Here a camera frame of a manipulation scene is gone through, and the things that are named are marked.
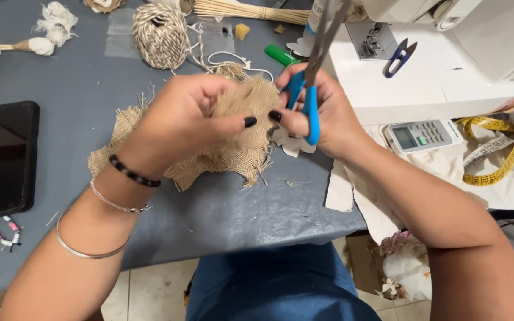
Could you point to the white sewing machine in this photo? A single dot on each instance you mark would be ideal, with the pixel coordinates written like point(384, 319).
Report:
point(444, 53)

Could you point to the blue thread snips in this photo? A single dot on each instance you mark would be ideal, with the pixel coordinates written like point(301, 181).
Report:
point(399, 58)

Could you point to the white paper template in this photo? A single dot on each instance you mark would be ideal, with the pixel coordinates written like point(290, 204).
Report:
point(299, 47)

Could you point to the brown white twine ball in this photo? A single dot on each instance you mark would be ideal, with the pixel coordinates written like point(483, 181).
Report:
point(161, 35)

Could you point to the person's blue jeans lap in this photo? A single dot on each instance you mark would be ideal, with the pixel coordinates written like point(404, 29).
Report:
point(279, 285)

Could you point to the silver bangle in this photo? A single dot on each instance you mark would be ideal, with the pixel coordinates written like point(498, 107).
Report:
point(89, 249)

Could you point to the green lighter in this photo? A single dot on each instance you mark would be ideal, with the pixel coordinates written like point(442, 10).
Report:
point(281, 55)

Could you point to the pink white beaded phone charm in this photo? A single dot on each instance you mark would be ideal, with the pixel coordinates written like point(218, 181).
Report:
point(5, 232)

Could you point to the white glue bottle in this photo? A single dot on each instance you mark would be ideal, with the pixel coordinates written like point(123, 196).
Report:
point(316, 18)

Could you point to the round burlap piece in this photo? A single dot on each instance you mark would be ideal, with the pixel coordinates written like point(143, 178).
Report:
point(250, 111)

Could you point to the yellow measuring tape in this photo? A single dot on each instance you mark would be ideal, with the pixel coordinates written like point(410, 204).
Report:
point(502, 147)

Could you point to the white paper flower cutout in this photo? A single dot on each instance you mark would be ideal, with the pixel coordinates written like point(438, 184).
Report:
point(292, 143)

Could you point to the black smartphone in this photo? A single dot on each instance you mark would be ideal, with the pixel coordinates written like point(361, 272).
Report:
point(2, 158)

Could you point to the grey table cover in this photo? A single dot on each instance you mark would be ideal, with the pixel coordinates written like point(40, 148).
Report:
point(83, 89)

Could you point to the bundle of wooden skewers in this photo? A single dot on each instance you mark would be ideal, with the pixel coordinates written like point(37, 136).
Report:
point(248, 11)

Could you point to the cardboard box of scraps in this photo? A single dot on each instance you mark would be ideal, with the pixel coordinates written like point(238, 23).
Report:
point(395, 267)

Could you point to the white remote control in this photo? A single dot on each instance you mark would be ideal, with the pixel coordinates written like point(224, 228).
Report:
point(422, 135)

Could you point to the burlap flower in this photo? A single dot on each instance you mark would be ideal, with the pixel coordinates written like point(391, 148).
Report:
point(103, 4)

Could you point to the cream canvas cloth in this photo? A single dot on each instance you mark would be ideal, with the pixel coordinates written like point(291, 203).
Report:
point(440, 187)

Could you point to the large burlap fabric scrap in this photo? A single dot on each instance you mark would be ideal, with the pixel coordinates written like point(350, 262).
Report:
point(212, 162)

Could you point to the white cotton flower stick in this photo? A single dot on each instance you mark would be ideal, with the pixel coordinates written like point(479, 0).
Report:
point(16, 47)

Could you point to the person's left hand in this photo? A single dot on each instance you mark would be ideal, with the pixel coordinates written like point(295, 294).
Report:
point(181, 118)

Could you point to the white frayed cotton flower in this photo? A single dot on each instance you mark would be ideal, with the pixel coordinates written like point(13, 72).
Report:
point(57, 22)

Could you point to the person's right hand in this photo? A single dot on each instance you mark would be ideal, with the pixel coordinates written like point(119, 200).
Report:
point(328, 111)

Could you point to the yellow sponge piece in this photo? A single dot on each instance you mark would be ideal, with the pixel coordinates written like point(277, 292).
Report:
point(242, 31)

